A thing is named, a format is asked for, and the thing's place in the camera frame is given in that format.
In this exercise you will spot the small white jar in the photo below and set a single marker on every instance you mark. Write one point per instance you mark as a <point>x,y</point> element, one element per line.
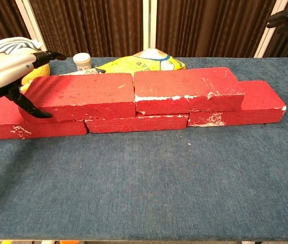
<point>82,62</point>

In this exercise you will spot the red brick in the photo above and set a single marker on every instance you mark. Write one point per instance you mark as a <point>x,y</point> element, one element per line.
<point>83,94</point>
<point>258,101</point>
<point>184,86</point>
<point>133,124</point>
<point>1,127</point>

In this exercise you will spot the plush toy with striped hat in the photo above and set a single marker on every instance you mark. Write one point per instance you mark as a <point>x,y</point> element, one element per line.
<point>14,47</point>

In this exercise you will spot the blue table cloth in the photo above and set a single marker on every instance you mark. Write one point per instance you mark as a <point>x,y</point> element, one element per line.
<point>144,183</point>

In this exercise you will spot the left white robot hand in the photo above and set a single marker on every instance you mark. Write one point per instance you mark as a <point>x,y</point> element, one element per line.
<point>4,73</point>

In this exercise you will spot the yellow snack bag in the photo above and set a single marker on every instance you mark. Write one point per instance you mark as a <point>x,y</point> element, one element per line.
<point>139,63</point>

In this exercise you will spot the pink floral box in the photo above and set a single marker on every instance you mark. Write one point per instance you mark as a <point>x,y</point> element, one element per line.
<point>88,72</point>

